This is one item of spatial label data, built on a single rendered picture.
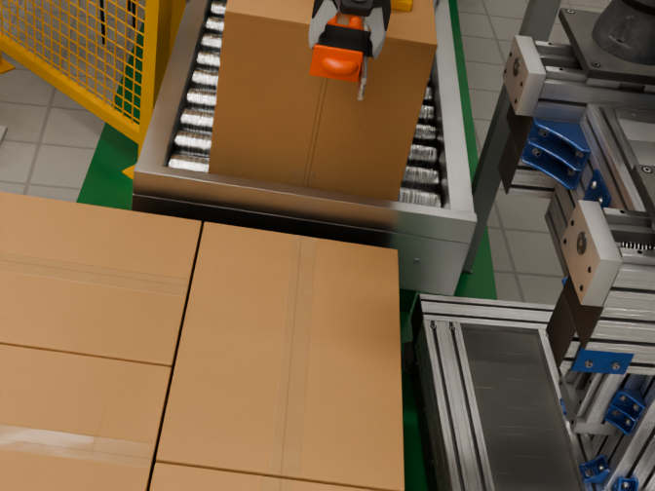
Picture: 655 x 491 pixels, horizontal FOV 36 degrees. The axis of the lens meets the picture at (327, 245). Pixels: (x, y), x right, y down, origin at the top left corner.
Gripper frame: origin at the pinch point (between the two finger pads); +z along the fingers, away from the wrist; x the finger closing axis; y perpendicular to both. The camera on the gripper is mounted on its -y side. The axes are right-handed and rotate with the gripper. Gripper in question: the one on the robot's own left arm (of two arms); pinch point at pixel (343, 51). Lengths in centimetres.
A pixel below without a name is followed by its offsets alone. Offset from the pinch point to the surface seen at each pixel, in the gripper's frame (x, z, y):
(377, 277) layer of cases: -16, 54, 10
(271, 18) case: 12.1, 13.3, 31.7
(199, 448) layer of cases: 13, 54, -37
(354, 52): -1.3, -2.2, -3.8
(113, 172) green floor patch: 53, 108, 101
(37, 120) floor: 80, 109, 122
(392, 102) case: -13.4, 27.2, 31.9
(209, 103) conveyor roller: 24, 55, 64
